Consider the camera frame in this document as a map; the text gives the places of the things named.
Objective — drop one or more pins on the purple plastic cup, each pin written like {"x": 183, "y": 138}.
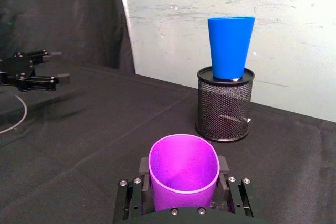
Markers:
{"x": 181, "y": 171}

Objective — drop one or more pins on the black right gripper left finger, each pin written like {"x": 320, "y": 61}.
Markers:
{"x": 135, "y": 197}

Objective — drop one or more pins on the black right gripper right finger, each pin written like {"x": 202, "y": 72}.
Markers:
{"x": 235, "y": 195}

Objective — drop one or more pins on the black table cloth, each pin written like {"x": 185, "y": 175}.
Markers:
{"x": 78, "y": 155}

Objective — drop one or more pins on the black hanging cloth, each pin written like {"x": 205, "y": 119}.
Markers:
{"x": 65, "y": 11}

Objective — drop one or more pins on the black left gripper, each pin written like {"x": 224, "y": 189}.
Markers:
{"x": 15, "y": 69}

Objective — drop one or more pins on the blue plastic cup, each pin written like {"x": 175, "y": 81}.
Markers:
{"x": 229, "y": 48}

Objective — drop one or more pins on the black mesh pen holder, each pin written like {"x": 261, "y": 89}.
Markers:
{"x": 223, "y": 108}

